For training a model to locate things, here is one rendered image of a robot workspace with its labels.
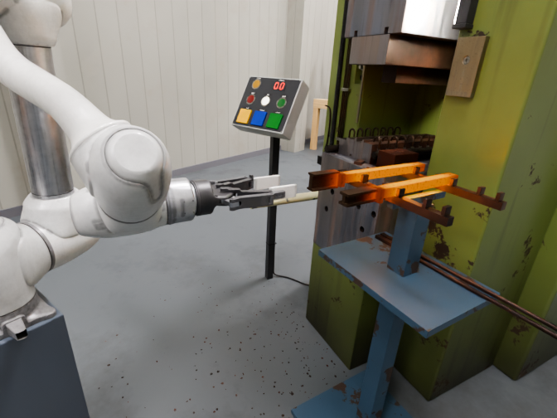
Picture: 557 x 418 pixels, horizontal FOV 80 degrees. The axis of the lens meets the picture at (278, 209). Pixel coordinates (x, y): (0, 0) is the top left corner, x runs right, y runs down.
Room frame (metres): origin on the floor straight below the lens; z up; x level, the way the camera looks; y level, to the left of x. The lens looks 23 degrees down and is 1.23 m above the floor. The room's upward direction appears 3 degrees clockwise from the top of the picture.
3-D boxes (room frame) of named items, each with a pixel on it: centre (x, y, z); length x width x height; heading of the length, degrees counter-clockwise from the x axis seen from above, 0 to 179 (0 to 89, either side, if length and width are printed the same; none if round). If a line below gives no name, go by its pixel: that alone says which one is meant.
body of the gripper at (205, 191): (0.66, 0.14, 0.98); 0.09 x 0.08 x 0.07; 121
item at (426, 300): (0.82, -0.37, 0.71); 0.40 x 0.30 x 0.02; 32
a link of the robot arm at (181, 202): (0.62, 0.20, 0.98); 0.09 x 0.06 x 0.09; 31
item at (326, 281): (1.40, -0.51, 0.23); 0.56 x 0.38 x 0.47; 118
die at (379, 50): (1.44, -0.48, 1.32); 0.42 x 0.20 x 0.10; 118
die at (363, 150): (1.44, -0.48, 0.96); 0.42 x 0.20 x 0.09; 118
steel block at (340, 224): (1.40, -0.51, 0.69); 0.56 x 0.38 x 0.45; 118
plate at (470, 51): (1.12, -0.56, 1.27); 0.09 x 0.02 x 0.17; 28
